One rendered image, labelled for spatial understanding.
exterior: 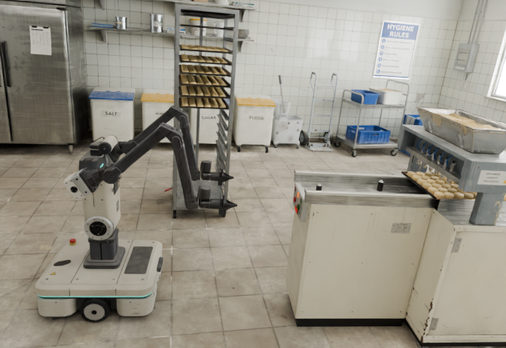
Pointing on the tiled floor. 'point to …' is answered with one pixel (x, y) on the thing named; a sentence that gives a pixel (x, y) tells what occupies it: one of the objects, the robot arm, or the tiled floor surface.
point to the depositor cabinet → (459, 283)
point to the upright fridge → (41, 62)
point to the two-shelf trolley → (378, 125)
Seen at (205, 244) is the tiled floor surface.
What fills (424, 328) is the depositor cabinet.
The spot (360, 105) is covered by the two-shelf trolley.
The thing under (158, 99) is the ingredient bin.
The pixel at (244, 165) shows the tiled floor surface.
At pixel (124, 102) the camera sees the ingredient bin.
